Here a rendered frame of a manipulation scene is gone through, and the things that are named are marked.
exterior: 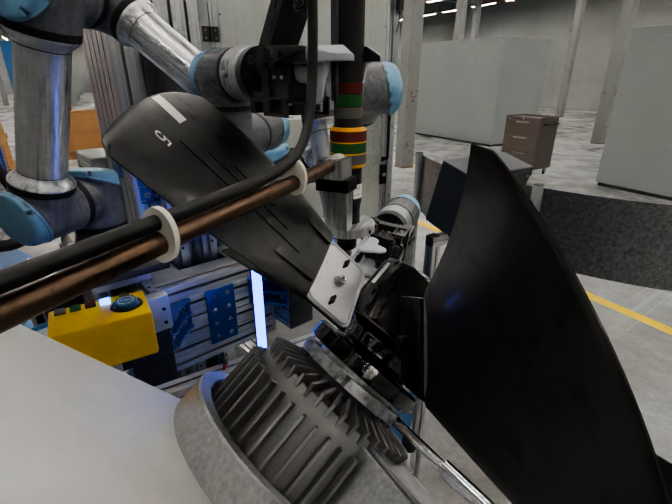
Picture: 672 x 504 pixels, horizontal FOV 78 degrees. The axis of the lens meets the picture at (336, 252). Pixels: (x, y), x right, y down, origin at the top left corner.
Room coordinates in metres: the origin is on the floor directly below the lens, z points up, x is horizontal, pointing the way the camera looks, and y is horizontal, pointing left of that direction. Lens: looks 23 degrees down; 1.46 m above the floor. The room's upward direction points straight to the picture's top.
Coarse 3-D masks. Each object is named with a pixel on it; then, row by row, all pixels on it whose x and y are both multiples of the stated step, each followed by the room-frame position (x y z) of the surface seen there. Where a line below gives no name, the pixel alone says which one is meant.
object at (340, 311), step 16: (336, 256) 0.44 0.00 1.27; (320, 272) 0.41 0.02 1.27; (336, 272) 0.43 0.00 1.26; (352, 272) 0.44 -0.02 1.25; (320, 288) 0.39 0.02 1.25; (336, 288) 0.41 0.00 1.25; (352, 288) 0.43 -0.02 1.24; (320, 304) 0.38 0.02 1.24; (336, 304) 0.39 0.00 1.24; (352, 304) 0.41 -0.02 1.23; (336, 320) 0.38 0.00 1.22
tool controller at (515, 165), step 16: (448, 160) 1.14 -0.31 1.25; (464, 160) 1.16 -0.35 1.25; (512, 160) 1.21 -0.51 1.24; (448, 176) 1.12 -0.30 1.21; (464, 176) 1.07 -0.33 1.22; (528, 176) 1.19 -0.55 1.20; (448, 192) 1.11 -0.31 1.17; (432, 208) 1.16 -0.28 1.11; (448, 208) 1.11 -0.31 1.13; (448, 224) 1.10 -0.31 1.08
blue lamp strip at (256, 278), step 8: (256, 280) 0.79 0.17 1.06; (256, 288) 0.79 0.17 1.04; (256, 296) 0.79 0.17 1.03; (256, 304) 0.79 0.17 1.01; (256, 312) 0.79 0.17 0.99; (256, 320) 0.79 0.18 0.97; (264, 320) 0.80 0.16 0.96; (256, 328) 0.79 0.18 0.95; (264, 328) 0.80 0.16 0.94; (264, 336) 0.80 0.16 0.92; (264, 344) 0.80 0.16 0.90
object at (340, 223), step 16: (320, 160) 0.46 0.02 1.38; (336, 160) 0.45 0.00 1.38; (336, 176) 0.45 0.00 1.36; (352, 176) 0.47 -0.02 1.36; (336, 192) 0.46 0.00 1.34; (352, 192) 0.48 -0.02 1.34; (336, 208) 0.47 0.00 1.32; (352, 208) 0.48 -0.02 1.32; (336, 224) 0.47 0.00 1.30; (368, 224) 0.49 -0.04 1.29
